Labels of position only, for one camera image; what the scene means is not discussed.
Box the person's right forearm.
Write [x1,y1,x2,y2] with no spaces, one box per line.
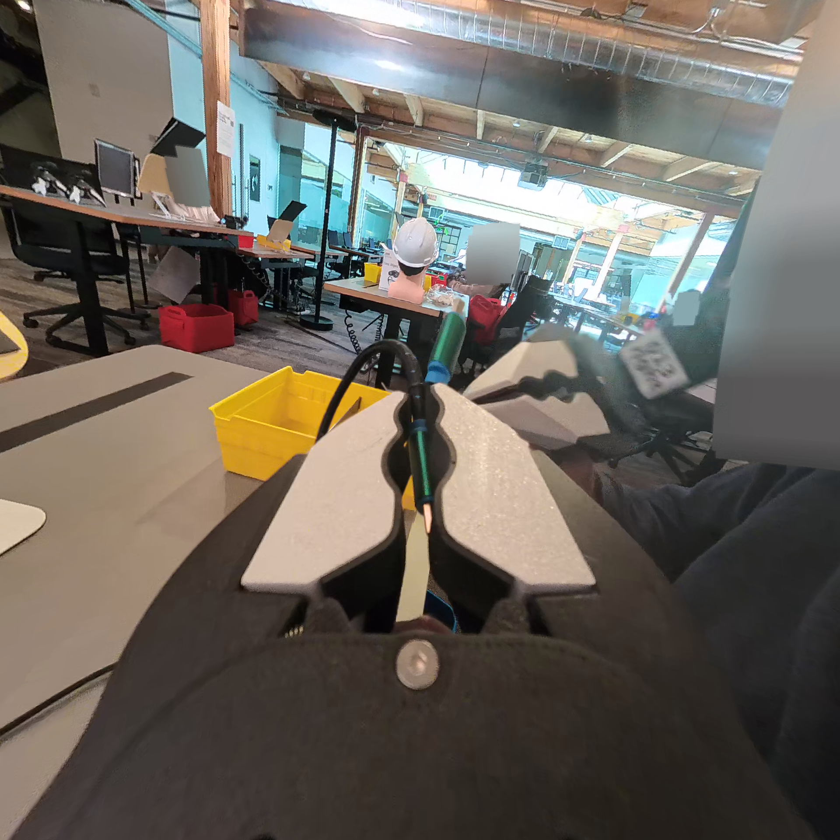
[562,449,736,578]

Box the long wooden work desk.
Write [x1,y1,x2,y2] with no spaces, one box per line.
[0,183,319,358]

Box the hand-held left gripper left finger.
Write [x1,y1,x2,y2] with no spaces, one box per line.
[241,390,409,618]

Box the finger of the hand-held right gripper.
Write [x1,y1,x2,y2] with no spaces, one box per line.
[482,390,614,452]
[464,338,581,404]

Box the red bag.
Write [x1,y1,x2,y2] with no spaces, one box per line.
[225,288,262,328]

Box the red storage bin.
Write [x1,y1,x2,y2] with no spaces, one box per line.
[158,302,237,355]

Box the person's black top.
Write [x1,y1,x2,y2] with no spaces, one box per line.
[591,457,840,840]

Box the black mesh office chair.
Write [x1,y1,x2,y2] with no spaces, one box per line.
[465,275,555,384]
[615,392,719,483]

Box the black braided hdmi cable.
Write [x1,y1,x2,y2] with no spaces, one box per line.
[314,310,469,534]

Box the black stand pole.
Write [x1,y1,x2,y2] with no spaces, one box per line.
[298,108,359,333]

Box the thin black usb-c cable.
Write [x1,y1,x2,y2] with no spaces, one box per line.
[0,662,120,741]

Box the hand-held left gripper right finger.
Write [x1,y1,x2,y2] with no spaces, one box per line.
[431,384,599,618]

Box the mannequin head white helmet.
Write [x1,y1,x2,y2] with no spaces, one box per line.
[390,216,442,307]

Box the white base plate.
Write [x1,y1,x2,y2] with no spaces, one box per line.
[0,498,48,556]

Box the yellow plastic bin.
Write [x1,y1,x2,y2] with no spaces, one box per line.
[209,365,422,513]

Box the wooden top office desk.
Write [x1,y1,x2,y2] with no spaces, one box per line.
[321,275,463,391]

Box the black computer monitor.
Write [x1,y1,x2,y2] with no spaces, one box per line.
[91,138,140,202]

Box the black swivel desk chair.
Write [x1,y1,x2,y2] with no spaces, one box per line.
[0,201,148,351]

